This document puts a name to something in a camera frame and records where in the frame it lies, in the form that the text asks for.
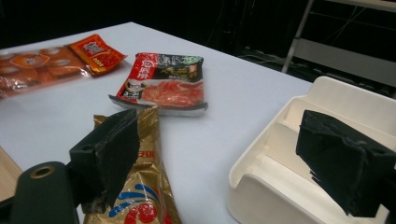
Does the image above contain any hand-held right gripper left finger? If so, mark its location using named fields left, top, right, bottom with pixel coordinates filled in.
left=68, top=108, right=141, bottom=215

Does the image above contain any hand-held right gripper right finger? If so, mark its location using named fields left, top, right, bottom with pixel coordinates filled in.
left=295, top=109, right=396, bottom=218

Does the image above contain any gold foil snack packet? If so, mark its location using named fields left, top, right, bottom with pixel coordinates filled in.
left=83, top=105, right=183, bottom=224

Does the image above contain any white plastic storage box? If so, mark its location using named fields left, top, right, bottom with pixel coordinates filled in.
left=226, top=76, right=396, bottom=224

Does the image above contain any red and black soup packet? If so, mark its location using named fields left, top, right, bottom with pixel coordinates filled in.
left=107, top=51, right=209, bottom=118

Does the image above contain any small orange-red sauce packet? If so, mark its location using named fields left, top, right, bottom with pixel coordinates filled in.
left=66, top=33, right=128, bottom=77

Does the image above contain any clear bag of orange snacks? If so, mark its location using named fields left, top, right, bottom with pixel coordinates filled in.
left=0, top=46, right=92, bottom=99

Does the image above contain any white table mat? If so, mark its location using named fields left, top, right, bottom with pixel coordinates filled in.
left=0, top=21, right=313, bottom=224

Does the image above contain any white metal desk frame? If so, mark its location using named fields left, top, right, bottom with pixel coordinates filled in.
left=281, top=0, right=396, bottom=88

